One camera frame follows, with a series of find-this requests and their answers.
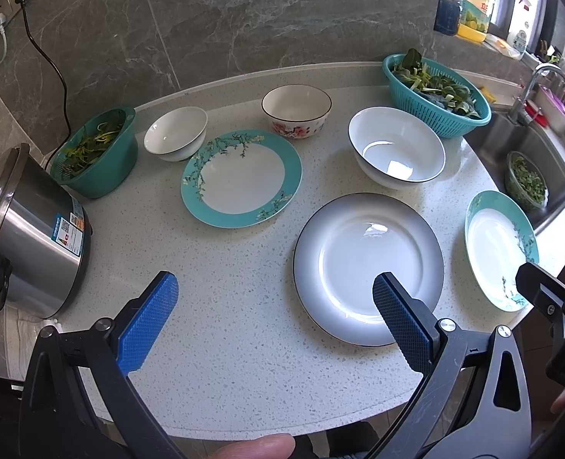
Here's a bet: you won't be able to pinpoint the teal floral rim plate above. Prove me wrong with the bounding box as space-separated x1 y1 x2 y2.
181 130 302 229
464 190 540 313

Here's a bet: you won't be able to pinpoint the large white bowl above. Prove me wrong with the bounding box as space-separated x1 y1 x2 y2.
348 107 446 190

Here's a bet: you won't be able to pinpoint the small white bowl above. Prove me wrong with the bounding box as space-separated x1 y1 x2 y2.
144 107 209 162

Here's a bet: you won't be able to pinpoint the floral red rimmed bowl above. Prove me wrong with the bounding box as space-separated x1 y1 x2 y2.
261 84 332 140

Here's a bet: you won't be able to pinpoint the chrome kitchen faucet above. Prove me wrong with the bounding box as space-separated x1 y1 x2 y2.
506 62 565 128

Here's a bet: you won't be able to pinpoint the person's left hand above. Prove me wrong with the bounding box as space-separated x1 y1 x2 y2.
208 434 296 459

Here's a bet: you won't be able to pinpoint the grey rimmed white plate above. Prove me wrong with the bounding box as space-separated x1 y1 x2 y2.
293 193 444 347

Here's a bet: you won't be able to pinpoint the glass bowl of greens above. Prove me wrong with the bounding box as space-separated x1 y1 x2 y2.
505 150 548 212

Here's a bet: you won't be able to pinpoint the stainless steel rice cooker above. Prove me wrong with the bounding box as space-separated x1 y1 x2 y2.
0 143 91 319

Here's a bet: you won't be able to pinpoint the dark teal vegetable bowl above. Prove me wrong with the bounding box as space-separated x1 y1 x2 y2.
49 107 138 200

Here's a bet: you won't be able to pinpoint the stainless steel sink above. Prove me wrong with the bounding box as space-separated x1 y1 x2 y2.
464 113 565 233

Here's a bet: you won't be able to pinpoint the greens in teal bowl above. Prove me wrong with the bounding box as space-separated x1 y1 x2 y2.
60 121 122 179

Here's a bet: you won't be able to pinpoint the light teal colander basket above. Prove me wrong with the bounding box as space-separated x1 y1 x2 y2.
382 49 491 139

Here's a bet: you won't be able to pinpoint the leafy greens in colander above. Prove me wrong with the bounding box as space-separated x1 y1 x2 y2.
392 48 480 119

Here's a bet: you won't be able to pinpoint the yellow container on sill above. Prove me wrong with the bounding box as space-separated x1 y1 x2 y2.
457 0 494 44

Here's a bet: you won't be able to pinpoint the dark blue utensil cup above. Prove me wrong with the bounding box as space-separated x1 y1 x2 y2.
434 0 461 36

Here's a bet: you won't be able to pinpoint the black power cable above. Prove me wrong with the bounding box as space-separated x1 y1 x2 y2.
13 0 72 155

